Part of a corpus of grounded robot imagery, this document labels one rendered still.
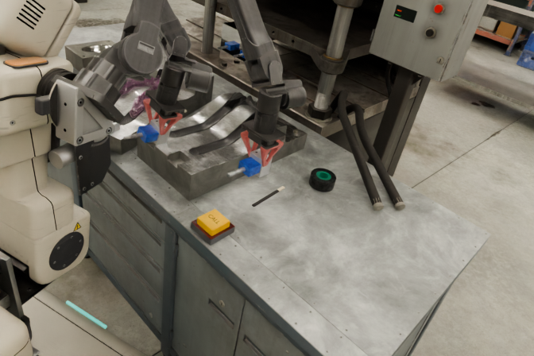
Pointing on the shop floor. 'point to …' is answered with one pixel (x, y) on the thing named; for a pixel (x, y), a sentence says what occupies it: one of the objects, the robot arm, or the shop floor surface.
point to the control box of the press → (427, 25)
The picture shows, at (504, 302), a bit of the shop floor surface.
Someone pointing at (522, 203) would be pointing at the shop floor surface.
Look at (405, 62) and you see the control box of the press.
